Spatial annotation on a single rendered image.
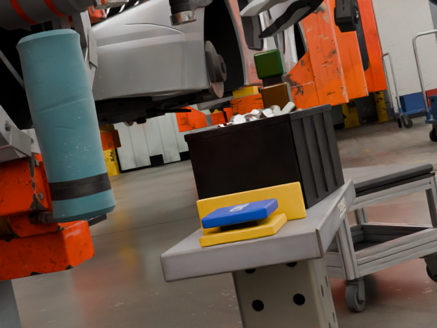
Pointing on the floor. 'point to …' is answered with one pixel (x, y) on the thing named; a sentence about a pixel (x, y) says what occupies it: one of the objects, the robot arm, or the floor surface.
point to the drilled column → (286, 296)
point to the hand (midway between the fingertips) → (257, 27)
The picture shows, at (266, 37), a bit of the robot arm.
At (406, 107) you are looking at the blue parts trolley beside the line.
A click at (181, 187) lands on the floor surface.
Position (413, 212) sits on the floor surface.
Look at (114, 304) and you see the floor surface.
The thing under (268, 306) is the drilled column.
